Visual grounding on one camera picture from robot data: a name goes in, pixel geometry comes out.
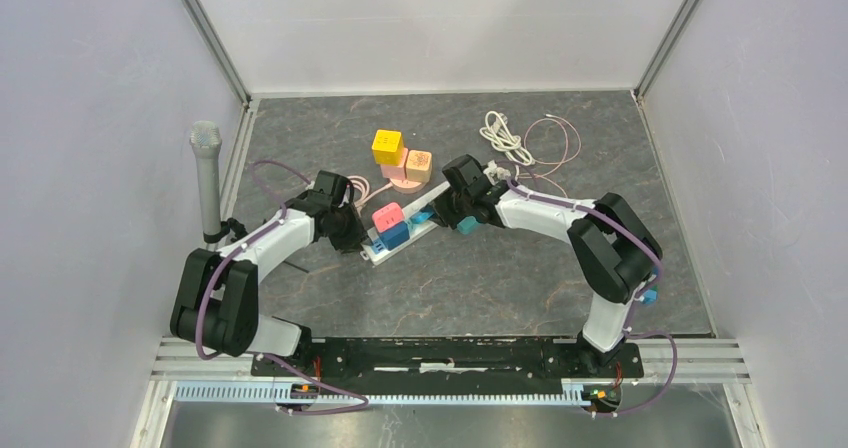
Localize dark blue cube adapter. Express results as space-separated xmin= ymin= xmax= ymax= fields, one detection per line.
xmin=379 ymin=221 xmax=410 ymax=250

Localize white coiled cord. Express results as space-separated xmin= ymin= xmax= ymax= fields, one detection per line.
xmin=480 ymin=110 xmax=537 ymax=168

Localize pink coiled cable with plug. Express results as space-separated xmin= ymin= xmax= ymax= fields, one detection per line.
xmin=347 ymin=174 xmax=393 ymax=211

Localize teal power strip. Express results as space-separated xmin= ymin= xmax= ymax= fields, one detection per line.
xmin=456 ymin=216 xmax=480 ymax=235

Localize red-pink cube adapter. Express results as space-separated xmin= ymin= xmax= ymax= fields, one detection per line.
xmin=372 ymin=202 xmax=405 ymax=233

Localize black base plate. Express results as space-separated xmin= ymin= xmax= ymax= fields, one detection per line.
xmin=287 ymin=336 xmax=644 ymax=395

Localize white multicolour power strip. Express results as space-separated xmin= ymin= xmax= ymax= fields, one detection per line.
xmin=359 ymin=182 xmax=449 ymax=266

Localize grey microphone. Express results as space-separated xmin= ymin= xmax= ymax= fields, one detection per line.
xmin=190 ymin=121 xmax=224 ymax=244

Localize light blue cable duct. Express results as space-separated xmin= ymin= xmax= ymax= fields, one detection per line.
xmin=174 ymin=381 xmax=590 ymax=408

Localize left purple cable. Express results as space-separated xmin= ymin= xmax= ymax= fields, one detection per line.
xmin=196 ymin=160 xmax=370 ymax=417

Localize pink round socket base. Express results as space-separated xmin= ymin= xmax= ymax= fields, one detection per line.
xmin=379 ymin=148 xmax=424 ymax=194

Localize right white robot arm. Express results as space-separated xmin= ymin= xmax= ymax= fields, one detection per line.
xmin=431 ymin=155 xmax=663 ymax=376

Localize light blue plug adapter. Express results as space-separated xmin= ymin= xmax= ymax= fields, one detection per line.
xmin=409 ymin=210 xmax=434 ymax=225

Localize beige cube adapter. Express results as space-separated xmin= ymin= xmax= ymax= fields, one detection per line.
xmin=405 ymin=150 xmax=433 ymax=183

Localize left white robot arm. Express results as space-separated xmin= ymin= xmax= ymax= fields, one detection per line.
xmin=170 ymin=171 xmax=367 ymax=376

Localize yellow cube adapter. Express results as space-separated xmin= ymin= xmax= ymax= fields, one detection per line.
xmin=371 ymin=129 xmax=405 ymax=166

